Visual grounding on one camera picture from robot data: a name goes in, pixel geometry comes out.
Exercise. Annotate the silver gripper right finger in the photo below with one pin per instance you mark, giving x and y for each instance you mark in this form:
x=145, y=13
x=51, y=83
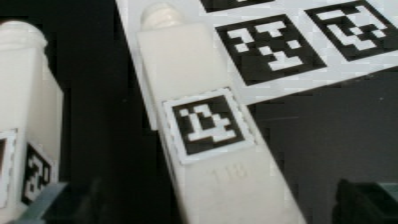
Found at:
x=367, y=203

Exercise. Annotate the white desk leg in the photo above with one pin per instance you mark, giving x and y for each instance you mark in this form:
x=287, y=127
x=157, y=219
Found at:
x=230, y=184
x=31, y=119

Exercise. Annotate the black tag marker plate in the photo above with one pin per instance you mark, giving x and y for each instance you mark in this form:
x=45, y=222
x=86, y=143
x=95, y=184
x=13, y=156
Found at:
x=273, y=46

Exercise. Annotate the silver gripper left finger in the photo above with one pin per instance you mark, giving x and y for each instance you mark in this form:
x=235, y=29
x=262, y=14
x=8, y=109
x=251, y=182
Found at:
x=70, y=204

